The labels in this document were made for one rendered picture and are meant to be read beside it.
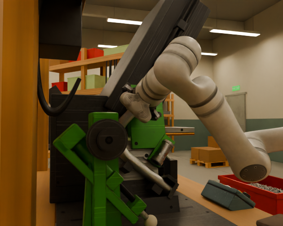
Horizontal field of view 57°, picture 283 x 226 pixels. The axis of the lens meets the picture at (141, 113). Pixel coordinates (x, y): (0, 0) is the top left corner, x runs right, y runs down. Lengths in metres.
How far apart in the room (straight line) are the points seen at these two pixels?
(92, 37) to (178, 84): 9.81
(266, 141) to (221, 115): 0.19
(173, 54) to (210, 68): 10.99
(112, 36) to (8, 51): 9.85
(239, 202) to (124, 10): 7.96
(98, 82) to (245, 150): 3.59
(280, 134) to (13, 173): 0.59
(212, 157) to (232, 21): 4.99
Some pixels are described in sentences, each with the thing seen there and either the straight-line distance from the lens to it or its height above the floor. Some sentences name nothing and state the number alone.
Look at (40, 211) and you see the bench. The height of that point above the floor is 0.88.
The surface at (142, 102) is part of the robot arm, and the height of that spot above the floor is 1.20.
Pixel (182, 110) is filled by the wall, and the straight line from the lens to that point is 10.68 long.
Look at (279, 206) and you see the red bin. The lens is 1.00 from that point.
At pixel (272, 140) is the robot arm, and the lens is 0.71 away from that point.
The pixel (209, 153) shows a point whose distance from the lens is 6.80.
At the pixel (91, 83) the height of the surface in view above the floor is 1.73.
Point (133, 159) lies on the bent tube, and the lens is 0.75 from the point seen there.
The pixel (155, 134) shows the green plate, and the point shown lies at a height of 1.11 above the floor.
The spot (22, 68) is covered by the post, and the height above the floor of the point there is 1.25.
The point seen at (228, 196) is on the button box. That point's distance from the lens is 0.84.
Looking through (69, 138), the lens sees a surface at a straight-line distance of 0.49.
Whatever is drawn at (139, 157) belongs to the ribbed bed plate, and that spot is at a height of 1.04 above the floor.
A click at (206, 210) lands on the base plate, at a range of 0.81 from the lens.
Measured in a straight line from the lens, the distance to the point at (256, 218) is 0.79.
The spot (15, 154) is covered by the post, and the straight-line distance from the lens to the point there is 0.54.
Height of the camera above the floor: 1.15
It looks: 2 degrees up
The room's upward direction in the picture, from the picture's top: straight up
